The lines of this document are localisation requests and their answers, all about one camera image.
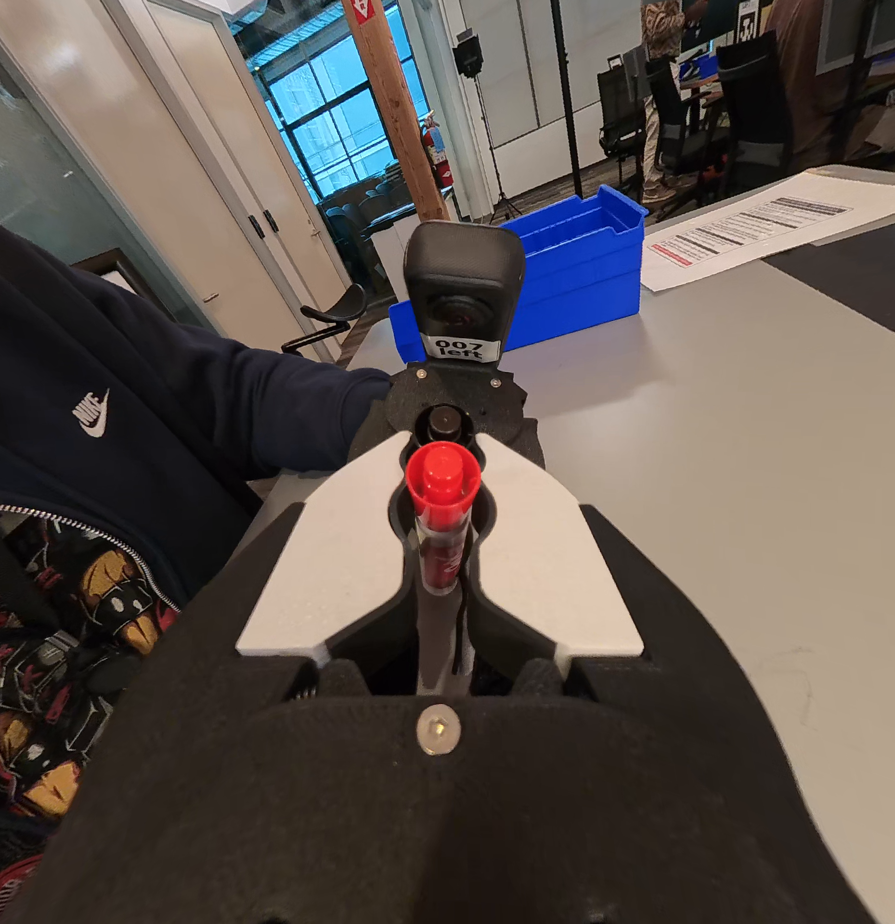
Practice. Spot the cream double door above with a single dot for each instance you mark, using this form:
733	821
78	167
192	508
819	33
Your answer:
223	180

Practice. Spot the dark picture frame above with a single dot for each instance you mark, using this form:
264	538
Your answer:
126	278

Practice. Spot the grey office chair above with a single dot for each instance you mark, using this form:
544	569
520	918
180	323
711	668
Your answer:
620	101

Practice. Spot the wooden post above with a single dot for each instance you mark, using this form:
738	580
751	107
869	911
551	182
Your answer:
397	108

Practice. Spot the black stand pole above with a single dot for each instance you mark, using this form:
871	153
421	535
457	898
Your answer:
566	108

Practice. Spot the black whiteboard marker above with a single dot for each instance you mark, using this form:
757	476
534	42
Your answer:
442	421

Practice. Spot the large grid window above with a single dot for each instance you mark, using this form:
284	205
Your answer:
324	108

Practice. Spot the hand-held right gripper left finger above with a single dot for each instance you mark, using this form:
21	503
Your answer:
332	570

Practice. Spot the blue plastic bin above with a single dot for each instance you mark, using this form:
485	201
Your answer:
577	267

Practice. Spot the printed text paper sheet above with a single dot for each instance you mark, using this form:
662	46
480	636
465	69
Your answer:
750	231

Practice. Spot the black office chair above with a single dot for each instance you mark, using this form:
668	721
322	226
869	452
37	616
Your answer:
750	86

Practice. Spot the row of dark seats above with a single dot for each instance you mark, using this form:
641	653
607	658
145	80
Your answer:
360	209

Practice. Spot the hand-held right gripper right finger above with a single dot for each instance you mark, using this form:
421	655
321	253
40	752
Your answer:
555	570

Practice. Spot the red whiteboard marker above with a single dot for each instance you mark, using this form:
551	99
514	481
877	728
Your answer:
441	476

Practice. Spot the black tripod light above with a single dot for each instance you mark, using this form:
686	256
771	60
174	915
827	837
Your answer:
467	54

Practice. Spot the black table mat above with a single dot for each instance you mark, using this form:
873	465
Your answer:
859	267

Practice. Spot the printed graphic shirt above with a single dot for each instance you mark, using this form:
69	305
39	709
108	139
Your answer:
93	650

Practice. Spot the red fire extinguisher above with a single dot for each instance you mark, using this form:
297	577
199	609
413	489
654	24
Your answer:
438	155

